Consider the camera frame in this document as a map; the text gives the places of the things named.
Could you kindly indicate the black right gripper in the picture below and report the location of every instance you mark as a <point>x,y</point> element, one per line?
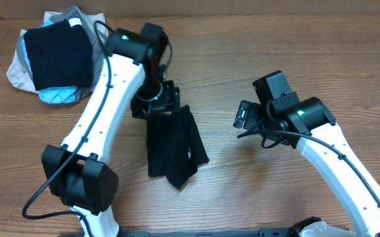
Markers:
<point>255,110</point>

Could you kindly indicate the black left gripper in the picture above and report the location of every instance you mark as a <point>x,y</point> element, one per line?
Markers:
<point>170,102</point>

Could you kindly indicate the black t-shirt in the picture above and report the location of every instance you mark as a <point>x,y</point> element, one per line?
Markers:
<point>174,146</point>

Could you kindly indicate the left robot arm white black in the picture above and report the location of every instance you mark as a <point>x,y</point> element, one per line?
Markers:
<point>131,77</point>

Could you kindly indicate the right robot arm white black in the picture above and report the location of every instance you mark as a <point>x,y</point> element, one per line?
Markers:
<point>311,128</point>

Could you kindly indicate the folded light blue shirt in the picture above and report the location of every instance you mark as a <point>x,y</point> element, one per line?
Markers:
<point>54,95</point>

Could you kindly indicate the folded black shirt on pile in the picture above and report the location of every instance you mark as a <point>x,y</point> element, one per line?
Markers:
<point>60,55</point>

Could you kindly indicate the folded beige shirt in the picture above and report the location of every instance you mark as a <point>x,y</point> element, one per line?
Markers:
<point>18,74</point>

